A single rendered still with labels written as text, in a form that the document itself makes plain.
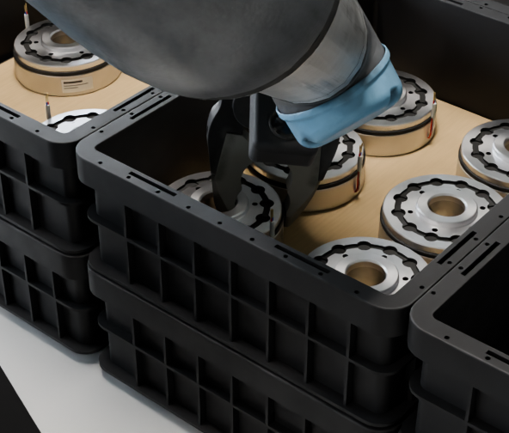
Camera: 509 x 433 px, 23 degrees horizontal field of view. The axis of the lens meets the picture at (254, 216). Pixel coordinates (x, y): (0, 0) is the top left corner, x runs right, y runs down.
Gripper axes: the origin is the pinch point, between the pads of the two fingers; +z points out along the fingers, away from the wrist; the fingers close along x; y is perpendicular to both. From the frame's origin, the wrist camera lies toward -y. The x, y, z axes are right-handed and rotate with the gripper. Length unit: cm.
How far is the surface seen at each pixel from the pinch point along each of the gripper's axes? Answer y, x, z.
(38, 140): 1.4, 17.7, -5.0
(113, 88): 24.6, 11.1, 3.8
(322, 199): 3.0, -5.7, 0.1
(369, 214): 2.2, -9.6, 0.8
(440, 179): 2.1, -14.9, -3.1
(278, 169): 4.8, -1.9, -1.4
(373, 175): 7.7, -11.0, 0.6
